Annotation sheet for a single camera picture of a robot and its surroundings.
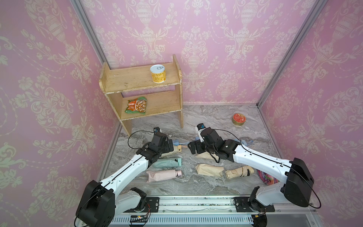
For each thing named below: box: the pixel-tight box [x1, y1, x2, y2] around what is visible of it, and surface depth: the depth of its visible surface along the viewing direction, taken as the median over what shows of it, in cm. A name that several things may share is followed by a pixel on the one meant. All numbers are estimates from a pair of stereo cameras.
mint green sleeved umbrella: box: [152, 157, 182, 169], surface depth 87 cm
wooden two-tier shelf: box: [98, 53, 184, 138], surface depth 80 cm
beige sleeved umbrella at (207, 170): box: [195, 163, 225, 178], surface depth 85 cm
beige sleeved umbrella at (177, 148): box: [158, 144, 182, 159], surface depth 93 cm
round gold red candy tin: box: [231, 113, 247, 126], surface depth 109 cm
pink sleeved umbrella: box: [146, 169, 182, 184], surface depth 81 cm
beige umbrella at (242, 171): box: [224, 165, 255, 179], surface depth 83 cm
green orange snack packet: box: [124, 96, 147, 115], surface depth 91 cm
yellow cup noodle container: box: [149, 64, 166, 84], surface depth 72 cm
